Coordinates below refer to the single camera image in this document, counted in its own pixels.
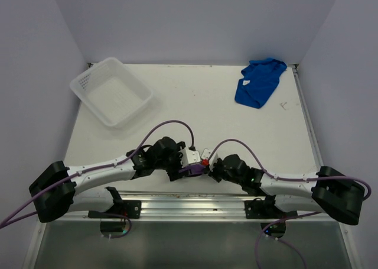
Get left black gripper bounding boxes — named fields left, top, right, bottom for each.
left=155, top=141, right=191, bottom=180

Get purple towel black trim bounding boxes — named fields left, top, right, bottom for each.
left=178, top=163, right=206, bottom=176

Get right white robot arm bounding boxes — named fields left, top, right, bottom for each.
left=208, top=154, right=365, bottom=225

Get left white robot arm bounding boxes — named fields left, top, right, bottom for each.
left=29, top=137, right=185, bottom=223

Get white plastic basket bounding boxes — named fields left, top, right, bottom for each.
left=70, top=57, right=154, bottom=128

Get blue towel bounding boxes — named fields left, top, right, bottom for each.
left=234, top=58, right=287, bottom=109

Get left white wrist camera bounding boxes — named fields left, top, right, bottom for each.
left=180, top=148, right=201, bottom=167

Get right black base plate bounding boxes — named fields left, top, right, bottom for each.
left=244, top=196, right=298, bottom=219

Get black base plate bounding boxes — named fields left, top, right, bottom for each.
left=244, top=196, right=298, bottom=219
left=88, top=200, right=142, bottom=219

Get aluminium mounting rail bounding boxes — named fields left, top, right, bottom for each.
left=61, top=192, right=325, bottom=222

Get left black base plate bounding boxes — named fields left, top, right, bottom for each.
left=88, top=200, right=142, bottom=219

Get right side aluminium rail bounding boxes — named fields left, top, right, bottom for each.
left=290, top=64, right=323, bottom=168

